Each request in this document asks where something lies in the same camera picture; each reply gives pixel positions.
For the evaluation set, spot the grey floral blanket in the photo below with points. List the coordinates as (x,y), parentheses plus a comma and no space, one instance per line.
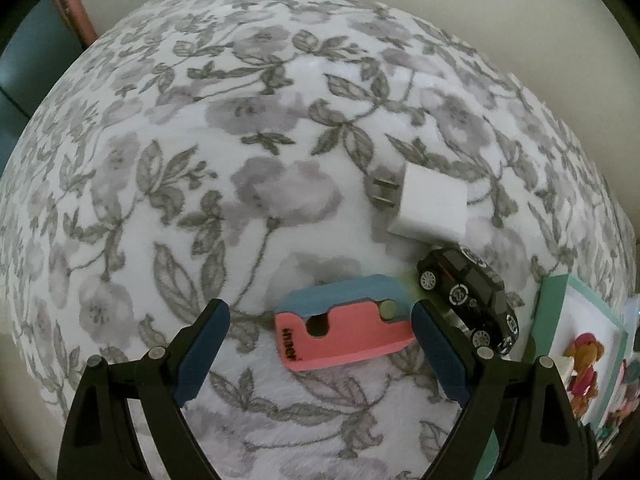
(230,149)

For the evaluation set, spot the teal white box tray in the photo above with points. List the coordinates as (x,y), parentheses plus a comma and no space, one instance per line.
(567,307)

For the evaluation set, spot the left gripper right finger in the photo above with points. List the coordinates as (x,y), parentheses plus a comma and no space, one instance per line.
(515,421)

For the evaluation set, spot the brown pink puppy figurine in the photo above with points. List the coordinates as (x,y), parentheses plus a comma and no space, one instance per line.
(586,351)

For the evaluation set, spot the white power adapter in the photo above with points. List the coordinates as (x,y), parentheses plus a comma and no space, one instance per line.
(424,204)

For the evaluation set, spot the black toy car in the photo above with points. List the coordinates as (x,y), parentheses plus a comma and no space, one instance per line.
(473,290)

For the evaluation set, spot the pink wooden furniture edge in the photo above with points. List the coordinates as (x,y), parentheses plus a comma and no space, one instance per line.
(76,19)

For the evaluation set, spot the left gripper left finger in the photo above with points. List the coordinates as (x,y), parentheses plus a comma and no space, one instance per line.
(100,441)

